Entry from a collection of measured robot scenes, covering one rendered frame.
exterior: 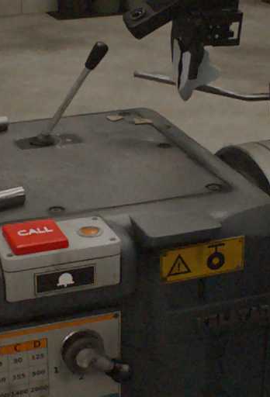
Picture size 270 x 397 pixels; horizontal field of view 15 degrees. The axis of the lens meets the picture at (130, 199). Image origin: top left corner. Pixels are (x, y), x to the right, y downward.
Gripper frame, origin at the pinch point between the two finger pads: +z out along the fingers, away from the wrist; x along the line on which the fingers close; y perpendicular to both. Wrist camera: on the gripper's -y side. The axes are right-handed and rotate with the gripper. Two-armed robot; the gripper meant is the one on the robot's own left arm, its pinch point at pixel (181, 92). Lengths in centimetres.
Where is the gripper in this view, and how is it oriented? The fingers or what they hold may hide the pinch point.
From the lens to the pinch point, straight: 154.7
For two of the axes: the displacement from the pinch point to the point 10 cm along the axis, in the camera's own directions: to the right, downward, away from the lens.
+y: 9.3, -1.4, 3.3
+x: -3.6, -5.1, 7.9
